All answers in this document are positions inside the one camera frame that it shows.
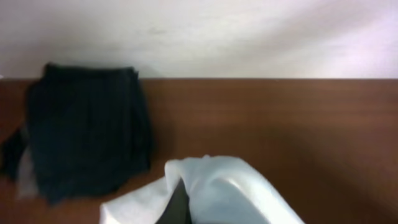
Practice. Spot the dark navy folded garment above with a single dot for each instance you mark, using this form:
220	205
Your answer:
89	130

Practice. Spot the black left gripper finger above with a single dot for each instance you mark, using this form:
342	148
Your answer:
177	210

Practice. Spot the white t-shirt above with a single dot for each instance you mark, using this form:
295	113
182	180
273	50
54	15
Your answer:
222	189

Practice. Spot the grey folded garment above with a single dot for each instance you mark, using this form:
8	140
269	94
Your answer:
26	179

